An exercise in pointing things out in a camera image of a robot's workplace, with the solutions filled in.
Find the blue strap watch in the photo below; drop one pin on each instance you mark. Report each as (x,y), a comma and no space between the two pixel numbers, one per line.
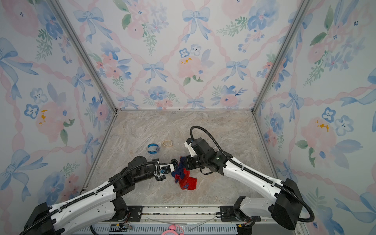
(153,148)

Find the pink round object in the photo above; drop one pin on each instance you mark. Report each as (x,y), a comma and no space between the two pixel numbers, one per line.
(174,230)

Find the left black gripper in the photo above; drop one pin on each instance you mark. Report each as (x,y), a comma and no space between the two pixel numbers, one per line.
(155,161)

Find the red blue patterned cloth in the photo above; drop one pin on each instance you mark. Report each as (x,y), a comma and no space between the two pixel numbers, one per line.
(182,176)

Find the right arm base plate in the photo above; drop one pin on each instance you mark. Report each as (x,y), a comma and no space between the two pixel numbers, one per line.
(231,214)

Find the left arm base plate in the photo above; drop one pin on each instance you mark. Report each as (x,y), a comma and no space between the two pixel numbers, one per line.
(130,214)

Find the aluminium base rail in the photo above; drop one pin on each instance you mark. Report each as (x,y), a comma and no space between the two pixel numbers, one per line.
(182,213)

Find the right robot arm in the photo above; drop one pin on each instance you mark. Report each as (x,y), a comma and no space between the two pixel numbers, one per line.
(283,201)

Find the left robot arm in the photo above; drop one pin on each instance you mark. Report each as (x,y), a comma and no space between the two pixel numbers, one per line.
(139,169)

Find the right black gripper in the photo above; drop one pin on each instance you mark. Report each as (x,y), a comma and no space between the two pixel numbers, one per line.
(189,162)

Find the black watch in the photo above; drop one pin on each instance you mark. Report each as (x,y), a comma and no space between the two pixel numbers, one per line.
(175,163)

